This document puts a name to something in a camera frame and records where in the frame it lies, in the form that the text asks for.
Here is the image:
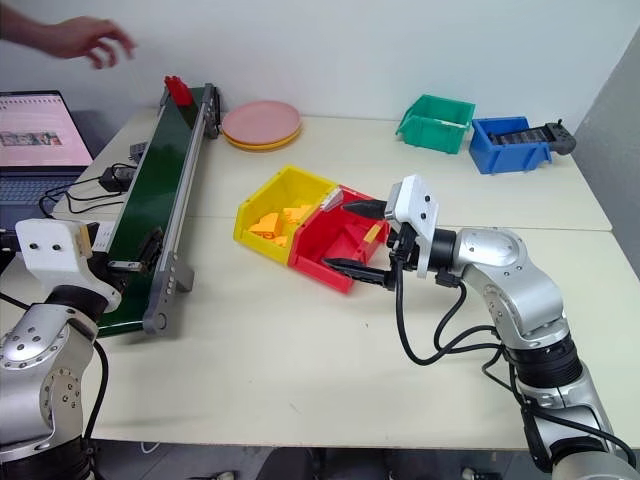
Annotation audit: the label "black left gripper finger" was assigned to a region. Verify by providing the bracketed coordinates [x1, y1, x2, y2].
[106, 258, 147, 275]

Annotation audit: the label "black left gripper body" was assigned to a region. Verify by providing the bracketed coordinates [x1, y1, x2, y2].
[89, 252, 127, 301]

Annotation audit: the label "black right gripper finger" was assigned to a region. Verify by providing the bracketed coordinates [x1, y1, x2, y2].
[340, 199, 390, 220]
[321, 256, 397, 290]

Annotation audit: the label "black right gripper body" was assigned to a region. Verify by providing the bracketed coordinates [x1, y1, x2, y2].
[383, 218, 420, 292]

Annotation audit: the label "person's bare hand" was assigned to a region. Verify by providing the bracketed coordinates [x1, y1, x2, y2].
[45, 14, 139, 71]

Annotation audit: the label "red plastic storage bin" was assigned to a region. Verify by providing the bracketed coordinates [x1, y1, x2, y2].
[286, 184, 392, 296]

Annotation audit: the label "orange toy block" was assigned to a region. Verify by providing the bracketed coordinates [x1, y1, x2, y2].
[281, 201, 314, 227]
[248, 211, 294, 247]

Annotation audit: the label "black power adapter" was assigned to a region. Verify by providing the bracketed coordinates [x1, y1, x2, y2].
[98, 164, 137, 193]

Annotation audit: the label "green plastic storage bin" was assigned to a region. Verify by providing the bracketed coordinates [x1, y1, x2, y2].
[395, 93, 477, 156]

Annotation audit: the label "yellow plastic storage bin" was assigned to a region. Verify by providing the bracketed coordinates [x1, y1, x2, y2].
[233, 165, 338, 263]

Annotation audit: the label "yellow plate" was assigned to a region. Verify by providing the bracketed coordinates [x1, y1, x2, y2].
[222, 124, 303, 153]

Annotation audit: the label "blue plastic storage bin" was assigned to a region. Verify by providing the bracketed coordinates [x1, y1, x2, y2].
[468, 115, 554, 176]

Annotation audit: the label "pink plate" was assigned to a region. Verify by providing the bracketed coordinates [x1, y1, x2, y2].
[221, 100, 303, 145]

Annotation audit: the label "open grey laptop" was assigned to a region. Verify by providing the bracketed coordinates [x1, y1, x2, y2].
[0, 89, 96, 232]

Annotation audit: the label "red toy block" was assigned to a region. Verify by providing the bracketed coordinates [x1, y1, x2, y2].
[164, 74, 194, 108]

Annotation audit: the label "black handheld controller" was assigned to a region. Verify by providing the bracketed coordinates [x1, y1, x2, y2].
[487, 118, 578, 156]

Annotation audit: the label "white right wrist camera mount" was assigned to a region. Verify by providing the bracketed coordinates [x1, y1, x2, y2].
[383, 174, 442, 280]

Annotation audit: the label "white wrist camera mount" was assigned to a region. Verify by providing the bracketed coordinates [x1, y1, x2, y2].
[383, 174, 442, 280]
[14, 218, 122, 314]

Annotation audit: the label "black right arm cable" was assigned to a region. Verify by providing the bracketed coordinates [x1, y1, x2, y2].
[393, 264, 507, 367]

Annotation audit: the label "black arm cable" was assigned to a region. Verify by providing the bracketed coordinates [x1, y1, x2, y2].
[393, 264, 507, 367]
[81, 338, 111, 444]

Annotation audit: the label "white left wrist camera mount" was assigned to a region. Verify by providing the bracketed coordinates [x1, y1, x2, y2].
[14, 218, 122, 314]

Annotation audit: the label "black power cable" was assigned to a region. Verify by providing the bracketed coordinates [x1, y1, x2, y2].
[38, 182, 127, 220]

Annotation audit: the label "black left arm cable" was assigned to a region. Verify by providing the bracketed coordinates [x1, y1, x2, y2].
[81, 338, 111, 444]

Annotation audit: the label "green conveyor belt silver frame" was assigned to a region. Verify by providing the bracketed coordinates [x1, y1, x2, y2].
[96, 83, 224, 338]

